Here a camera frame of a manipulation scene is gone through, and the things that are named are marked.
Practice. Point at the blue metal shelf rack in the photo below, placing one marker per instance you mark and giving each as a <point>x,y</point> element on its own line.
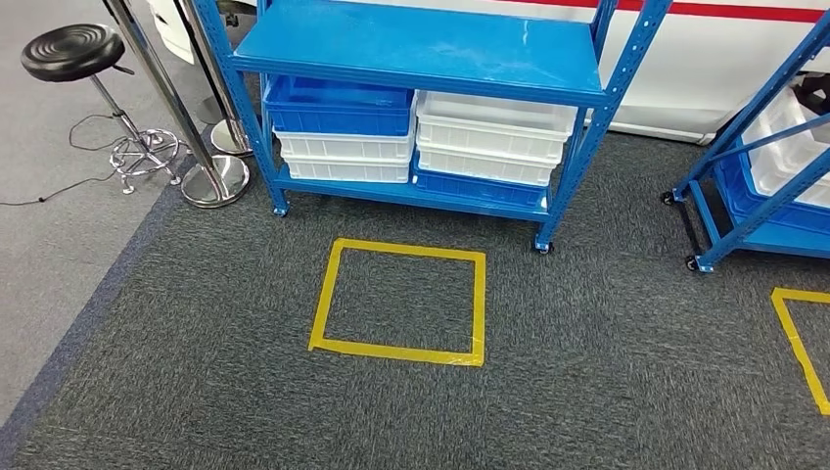
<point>421,45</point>

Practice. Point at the blue rack on casters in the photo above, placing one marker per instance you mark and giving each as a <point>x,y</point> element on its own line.
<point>720,240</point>

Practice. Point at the black plastic piece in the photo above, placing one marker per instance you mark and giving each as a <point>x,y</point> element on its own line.
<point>814,94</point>

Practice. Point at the black stool chrome base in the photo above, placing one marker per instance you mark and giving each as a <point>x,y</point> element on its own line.
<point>71,52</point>

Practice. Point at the yellow floor tape square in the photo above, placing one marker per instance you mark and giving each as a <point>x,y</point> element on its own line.
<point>794,344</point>
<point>324,298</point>

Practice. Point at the red barrier belt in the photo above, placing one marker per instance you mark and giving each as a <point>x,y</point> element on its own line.
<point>713,10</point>

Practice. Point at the white car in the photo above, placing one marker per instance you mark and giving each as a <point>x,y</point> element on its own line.
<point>681,78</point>

